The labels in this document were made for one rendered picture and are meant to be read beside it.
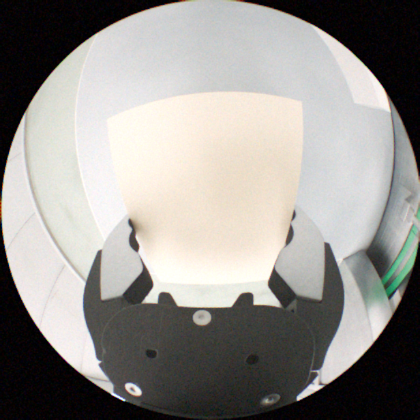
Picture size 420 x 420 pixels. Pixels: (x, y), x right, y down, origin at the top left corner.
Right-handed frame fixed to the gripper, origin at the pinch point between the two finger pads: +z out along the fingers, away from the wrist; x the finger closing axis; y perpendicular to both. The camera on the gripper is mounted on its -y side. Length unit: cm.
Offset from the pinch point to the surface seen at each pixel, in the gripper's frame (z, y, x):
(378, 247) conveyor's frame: 1, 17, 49
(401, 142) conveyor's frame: 1.9, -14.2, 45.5
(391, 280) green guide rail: -12, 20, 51
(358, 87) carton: 2.7, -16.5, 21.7
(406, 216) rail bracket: -5.9, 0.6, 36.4
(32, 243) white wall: 23, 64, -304
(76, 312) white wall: -9, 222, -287
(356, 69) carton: 1.4, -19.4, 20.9
